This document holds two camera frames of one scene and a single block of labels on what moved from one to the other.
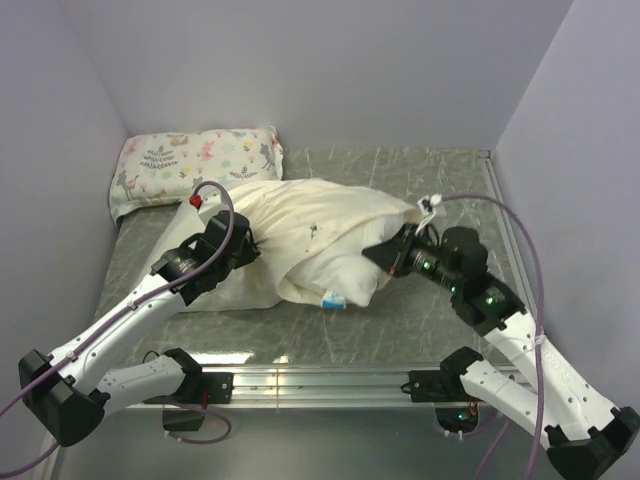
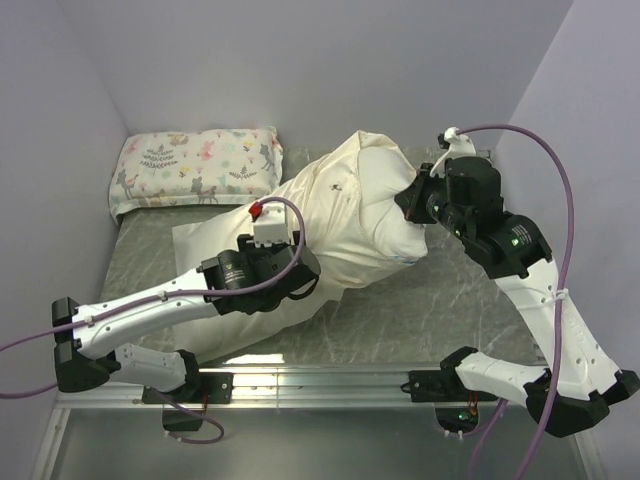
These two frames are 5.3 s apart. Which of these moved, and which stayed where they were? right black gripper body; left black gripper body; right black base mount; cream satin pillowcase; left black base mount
Moved: cream satin pillowcase; left black gripper body; right black gripper body
Stayed: right black base mount; left black base mount
